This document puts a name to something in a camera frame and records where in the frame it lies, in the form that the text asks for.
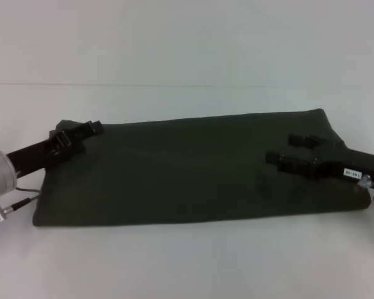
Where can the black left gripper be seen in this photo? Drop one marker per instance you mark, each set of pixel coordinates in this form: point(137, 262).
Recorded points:
point(34, 155)

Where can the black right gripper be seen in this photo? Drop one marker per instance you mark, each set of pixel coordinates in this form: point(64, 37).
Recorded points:
point(346, 159)

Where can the dark green shirt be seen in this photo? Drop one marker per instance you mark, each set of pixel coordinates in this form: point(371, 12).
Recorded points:
point(174, 171)

